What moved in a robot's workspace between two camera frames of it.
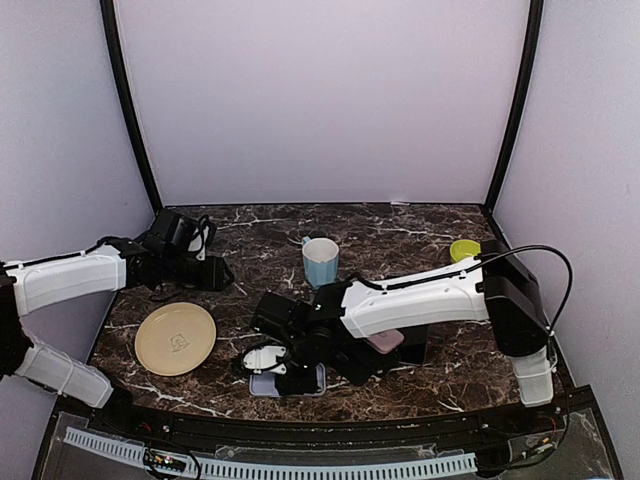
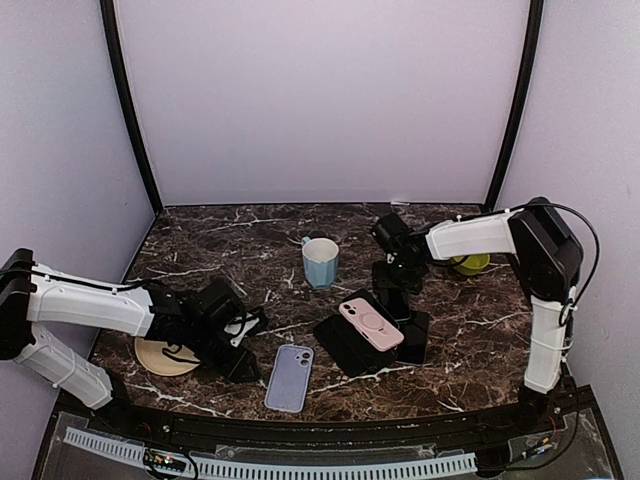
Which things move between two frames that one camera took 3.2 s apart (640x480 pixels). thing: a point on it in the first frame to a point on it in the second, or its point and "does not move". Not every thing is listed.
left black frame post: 108,11 does not move
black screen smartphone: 414,345 does not move
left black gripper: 213,278 to 235,368
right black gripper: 301,385 to 381,279
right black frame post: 529,82 does not move
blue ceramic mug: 321,259 does not move
